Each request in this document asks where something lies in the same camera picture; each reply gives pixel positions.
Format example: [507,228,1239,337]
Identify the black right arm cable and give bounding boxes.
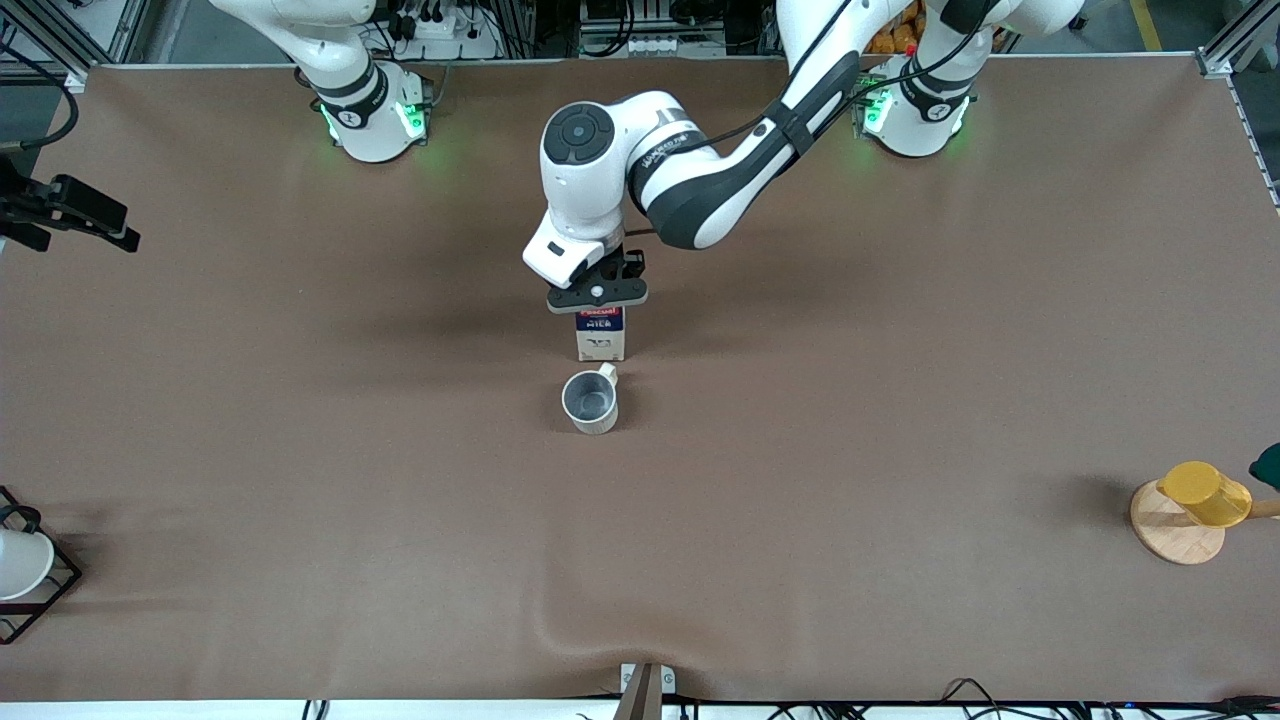
[0,40,80,153]

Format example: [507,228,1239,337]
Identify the white power strip with plugs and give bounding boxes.
[385,0,503,61]

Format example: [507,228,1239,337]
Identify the orange snack packets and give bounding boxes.
[866,0,925,57]

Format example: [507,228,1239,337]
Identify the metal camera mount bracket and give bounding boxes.
[612,662,677,720]

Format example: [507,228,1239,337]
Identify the thin black cable loop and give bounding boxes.
[940,677,1013,720]

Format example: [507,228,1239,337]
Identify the yellow plastic cup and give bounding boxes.
[1157,461,1254,528]

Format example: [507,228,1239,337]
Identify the beige ceramic mug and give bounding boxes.
[560,363,622,436]

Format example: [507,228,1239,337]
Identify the blue white milk carton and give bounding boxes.
[575,306,627,363]

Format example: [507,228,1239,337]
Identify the round wooden mug stand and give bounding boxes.
[1130,479,1280,567]

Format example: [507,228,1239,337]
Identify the white empty power strip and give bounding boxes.
[622,34,728,58]

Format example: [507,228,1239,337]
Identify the black wire rack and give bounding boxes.
[0,485,84,646]

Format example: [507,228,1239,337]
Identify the aluminium frame profile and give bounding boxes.
[1198,0,1280,79]
[0,0,153,85]

